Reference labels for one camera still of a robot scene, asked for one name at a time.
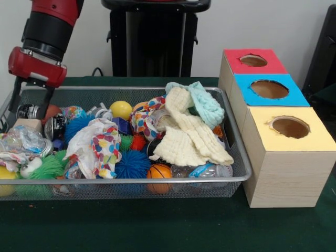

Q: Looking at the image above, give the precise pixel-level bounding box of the wooden box with three holes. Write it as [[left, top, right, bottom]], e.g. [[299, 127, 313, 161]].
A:
[[218, 48, 336, 208]]

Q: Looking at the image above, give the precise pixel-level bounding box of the green spiky ball with eyes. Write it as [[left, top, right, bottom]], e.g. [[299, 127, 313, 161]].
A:
[[15, 154, 70, 181]]

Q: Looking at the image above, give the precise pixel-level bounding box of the cream quilted cloth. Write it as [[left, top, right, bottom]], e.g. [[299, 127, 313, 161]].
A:
[[149, 87, 234, 166]]

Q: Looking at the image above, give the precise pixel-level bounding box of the black silver drink can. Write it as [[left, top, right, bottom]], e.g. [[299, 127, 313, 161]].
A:
[[44, 114, 68, 140], [17, 103, 40, 119]]

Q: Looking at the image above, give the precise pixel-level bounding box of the yellow ball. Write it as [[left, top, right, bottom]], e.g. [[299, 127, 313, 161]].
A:
[[109, 100, 133, 121]]

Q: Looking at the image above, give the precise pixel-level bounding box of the dark green table cloth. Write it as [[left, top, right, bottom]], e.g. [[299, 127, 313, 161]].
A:
[[0, 76, 336, 252]]

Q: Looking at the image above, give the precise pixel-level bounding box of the black chair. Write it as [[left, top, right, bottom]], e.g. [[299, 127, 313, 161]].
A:
[[301, 4, 336, 106]]

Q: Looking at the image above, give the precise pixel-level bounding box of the large colourful dotted cloth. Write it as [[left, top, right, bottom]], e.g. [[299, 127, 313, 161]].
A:
[[62, 118, 123, 179]]

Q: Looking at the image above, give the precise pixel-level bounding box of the blue spiky ball with eyes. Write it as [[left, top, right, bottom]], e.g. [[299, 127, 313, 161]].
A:
[[64, 112, 97, 145]]

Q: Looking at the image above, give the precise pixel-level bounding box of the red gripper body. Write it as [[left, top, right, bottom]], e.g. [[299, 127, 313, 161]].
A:
[[7, 46, 68, 89]]

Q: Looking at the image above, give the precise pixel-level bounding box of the small colourful dotted cloth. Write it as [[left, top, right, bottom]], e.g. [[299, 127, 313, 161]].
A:
[[130, 96, 169, 141]]

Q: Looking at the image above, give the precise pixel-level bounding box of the brown toy football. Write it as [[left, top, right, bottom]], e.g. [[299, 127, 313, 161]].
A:
[[43, 104, 63, 124]]

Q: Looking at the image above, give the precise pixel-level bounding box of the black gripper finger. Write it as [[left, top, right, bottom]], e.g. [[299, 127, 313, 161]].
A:
[[8, 77, 25, 113], [38, 86, 56, 120]]

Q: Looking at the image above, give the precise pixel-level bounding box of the clear mesh bin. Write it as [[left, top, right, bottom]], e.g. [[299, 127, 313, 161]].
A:
[[0, 86, 253, 202]]

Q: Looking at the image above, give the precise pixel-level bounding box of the mint quilted cloth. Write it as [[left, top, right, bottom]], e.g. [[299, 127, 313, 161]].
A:
[[165, 81, 225, 129]]

